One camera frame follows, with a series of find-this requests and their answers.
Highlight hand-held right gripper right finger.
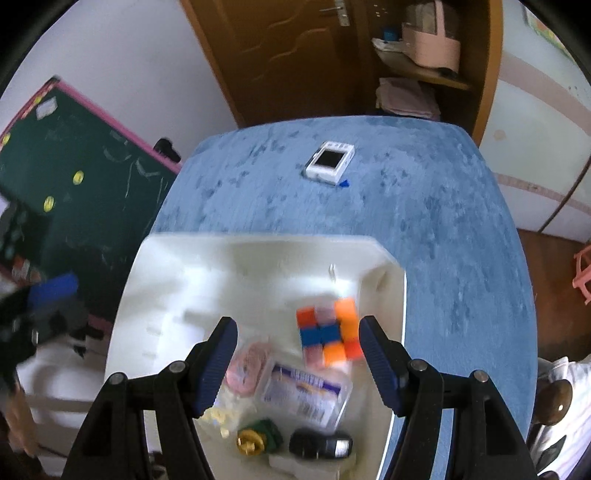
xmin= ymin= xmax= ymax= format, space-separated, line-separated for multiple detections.
xmin=359 ymin=316 xmax=539 ymax=480

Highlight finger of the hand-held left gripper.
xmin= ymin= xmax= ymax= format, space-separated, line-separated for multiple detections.
xmin=32 ymin=300 xmax=90 ymax=356
xmin=0 ymin=272 xmax=80 ymax=319

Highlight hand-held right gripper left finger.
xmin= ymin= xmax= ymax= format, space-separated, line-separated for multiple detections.
xmin=61 ymin=316 xmax=239 ymax=480

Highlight pink oval case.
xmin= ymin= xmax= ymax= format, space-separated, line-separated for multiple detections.
xmin=226 ymin=342 xmax=273 ymax=398

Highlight multicoloured puzzle cube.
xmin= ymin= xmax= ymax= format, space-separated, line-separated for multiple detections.
xmin=295 ymin=298 xmax=363 ymax=367

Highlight clear plastic box purple label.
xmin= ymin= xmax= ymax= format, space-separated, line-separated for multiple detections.
xmin=261 ymin=360 xmax=354 ymax=428

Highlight gold and green round trinket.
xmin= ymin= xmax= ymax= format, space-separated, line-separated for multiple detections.
xmin=236 ymin=419 xmax=283 ymax=457

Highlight white storage box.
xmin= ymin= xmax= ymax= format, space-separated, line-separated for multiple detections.
xmin=105 ymin=233 xmax=407 ymax=480

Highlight small black case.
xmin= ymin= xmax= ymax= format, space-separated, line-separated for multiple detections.
xmin=288 ymin=428 xmax=354 ymax=460

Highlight white case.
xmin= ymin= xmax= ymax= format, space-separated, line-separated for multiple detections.
xmin=269 ymin=455 xmax=335 ymax=477

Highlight person's left forearm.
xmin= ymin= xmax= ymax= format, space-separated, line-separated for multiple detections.
xmin=0 ymin=383 xmax=40 ymax=457

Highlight white plastic rack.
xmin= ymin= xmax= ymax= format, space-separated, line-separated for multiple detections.
xmin=18 ymin=332 xmax=121 ymax=480

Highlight brown round knob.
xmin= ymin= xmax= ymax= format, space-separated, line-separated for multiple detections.
xmin=538 ymin=381 xmax=573 ymax=425

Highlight white garment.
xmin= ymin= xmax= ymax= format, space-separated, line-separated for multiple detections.
xmin=526 ymin=355 xmax=591 ymax=480

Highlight white box with black screen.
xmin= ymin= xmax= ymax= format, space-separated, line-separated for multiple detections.
xmin=304 ymin=141 xmax=355 ymax=186

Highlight pink plastic stool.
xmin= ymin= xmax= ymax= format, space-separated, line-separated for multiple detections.
xmin=573 ymin=244 xmax=591 ymax=305

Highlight folded pink cloths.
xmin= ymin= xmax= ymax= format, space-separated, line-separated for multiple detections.
xmin=375 ymin=78 xmax=441 ymax=121

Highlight white wardrobe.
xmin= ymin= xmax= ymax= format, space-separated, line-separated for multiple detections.
xmin=480 ymin=0 xmax=591 ymax=241

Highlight wooden door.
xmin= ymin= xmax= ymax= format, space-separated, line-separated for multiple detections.
xmin=180 ymin=0 xmax=384 ymax=127

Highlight wooden shelf cabinet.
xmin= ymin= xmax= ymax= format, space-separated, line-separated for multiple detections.
xmin=365 ymin=0 xmax=504 ymax=148

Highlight pink storage box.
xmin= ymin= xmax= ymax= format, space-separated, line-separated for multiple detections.
xmin=401 ymin=0 xmax=462 ymax=72

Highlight green chalkboard with pink frame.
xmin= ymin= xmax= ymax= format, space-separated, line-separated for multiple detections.
xmin=0 ymin=78 xmax=183 ymax=333

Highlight black easel bracket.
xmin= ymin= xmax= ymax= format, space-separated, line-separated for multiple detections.
xmin=154 ymin=137 xmax=182 ymax=162

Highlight metal door handle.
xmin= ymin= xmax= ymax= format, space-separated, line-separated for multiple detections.
xmin=321 ymin=0 xmax=349 ymax=27

